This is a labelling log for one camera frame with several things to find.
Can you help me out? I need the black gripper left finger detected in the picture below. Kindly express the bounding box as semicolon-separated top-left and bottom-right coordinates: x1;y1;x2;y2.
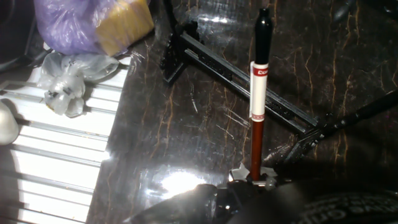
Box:
123;183;219;224

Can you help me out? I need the yellow foam block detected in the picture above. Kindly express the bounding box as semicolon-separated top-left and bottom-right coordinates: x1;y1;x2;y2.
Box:
95;0;155;57

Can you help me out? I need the thin black pole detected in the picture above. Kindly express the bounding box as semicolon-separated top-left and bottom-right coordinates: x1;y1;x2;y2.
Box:
323;89;398;138

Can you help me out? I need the crumpled clear plastic bag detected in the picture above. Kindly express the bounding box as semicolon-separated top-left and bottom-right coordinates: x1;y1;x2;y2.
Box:
36;51;121;119

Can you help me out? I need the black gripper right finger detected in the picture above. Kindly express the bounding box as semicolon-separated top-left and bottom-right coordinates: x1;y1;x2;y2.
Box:
228;163;279;191

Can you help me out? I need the white rounded object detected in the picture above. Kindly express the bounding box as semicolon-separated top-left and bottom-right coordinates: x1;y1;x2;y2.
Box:
0;101;21;146

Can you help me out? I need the purple plastic bag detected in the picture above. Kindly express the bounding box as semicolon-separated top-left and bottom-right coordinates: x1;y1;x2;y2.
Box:
33;0;155;57

